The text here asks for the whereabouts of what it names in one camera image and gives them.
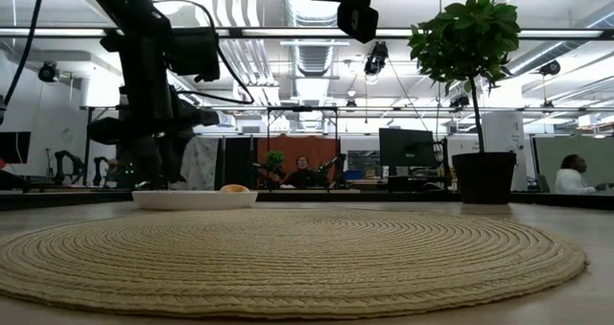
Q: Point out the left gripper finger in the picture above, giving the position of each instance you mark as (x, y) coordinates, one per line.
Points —
(141, 164)
(175, 159)

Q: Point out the small red sprinkled donut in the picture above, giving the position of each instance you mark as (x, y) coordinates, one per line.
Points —
(234, 189)

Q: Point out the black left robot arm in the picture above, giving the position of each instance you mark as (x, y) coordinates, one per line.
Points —
(139, 52)

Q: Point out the grey patterned cloth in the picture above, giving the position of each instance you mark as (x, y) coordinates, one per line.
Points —
(204, 159)

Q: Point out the white round plate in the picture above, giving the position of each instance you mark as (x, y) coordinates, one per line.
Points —
(192, 200)

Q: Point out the black ceiling spotlight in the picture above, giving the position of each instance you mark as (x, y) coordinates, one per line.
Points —
(376, 59)
(550, 67)
(48, 72)

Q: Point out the small green background plant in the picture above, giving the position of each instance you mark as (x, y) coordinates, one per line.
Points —
(274, 161)

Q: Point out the orange curtain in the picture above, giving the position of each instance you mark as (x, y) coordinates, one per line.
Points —
(288, 147)

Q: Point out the person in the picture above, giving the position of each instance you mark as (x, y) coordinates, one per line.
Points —
(571, 181)
(303, 177)

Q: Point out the round woven straw placemat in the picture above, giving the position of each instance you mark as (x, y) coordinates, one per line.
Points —
(288, 267)

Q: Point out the black computer monitor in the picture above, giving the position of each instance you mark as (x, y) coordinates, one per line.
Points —
(405, 147)

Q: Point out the white column with poster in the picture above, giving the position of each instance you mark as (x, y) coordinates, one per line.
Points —
(508, 133)

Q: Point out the green plant in black pot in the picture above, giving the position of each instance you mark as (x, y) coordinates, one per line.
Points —
(482, 176)

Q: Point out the green partition panel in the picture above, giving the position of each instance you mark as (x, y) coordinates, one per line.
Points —
(551, 157)

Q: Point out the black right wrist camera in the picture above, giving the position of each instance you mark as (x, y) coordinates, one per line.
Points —
(357, 23)

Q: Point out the black overhead frame bar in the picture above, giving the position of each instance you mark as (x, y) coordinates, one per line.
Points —
(288, 33)

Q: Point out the silver ventilation duct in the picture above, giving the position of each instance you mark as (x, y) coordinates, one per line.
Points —
(314, 56)

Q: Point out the black aluminium table frame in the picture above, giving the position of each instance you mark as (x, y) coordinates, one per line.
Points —
(48, 198)

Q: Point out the black wall screen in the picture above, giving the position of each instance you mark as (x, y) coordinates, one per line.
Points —
(14, 147)

